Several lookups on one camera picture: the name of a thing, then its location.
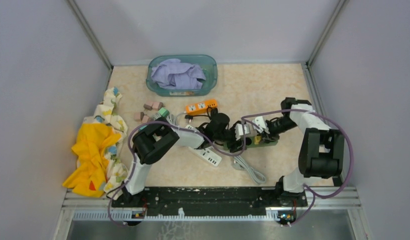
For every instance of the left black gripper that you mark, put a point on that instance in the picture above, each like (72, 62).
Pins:
(234, 147)

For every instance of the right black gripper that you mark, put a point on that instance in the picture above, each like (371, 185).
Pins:
(270, 137)

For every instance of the green power strip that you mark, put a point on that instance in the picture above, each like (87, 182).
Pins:
(250, 143)

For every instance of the yellow plug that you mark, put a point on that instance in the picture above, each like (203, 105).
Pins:
(257, 139)

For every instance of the white power strip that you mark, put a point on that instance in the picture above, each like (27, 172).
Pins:
(207, 154)

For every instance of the orange power strip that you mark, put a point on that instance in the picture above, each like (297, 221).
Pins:
(200, 107)

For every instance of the pink plug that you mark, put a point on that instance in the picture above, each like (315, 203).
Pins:
(138, 116)
(157, 105)
(148, 106)
(146, 119)

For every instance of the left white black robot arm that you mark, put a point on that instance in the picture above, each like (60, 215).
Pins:
(151, 142)

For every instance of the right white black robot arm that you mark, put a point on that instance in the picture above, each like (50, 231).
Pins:
(321, 151)

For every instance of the teal plastic basin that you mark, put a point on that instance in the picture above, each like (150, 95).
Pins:
(206, 62)

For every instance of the lavender crumpled cloth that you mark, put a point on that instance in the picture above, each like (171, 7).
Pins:
(173, 74)

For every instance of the patterned cream cloth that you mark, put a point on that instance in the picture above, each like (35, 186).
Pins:
(106, 113)

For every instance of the yellow cloth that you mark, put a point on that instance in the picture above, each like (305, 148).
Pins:
(93, 140)

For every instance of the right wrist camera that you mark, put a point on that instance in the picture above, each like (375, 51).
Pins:
(260, 125)

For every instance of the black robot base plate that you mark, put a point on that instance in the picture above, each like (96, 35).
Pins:
(210, 201)

